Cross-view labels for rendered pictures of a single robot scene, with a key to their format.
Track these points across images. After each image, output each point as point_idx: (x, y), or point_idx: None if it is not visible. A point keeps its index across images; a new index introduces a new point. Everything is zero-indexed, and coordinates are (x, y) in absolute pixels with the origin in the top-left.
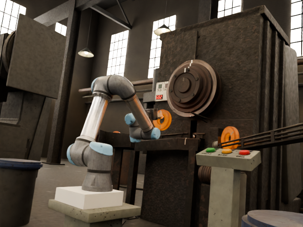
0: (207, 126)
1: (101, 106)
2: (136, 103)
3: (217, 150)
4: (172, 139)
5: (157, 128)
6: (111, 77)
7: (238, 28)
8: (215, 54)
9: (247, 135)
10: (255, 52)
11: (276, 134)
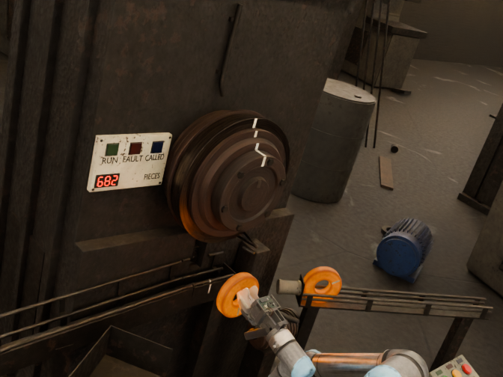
0: None
1: None
2: None
3: (446, 375)
4: (181, 292)
5: (319, 351)
6: (426, 375)
7: (311, 31)
8: (260, 80)
9: (281, 238)
10: (319, 91)
11: (434, 308)
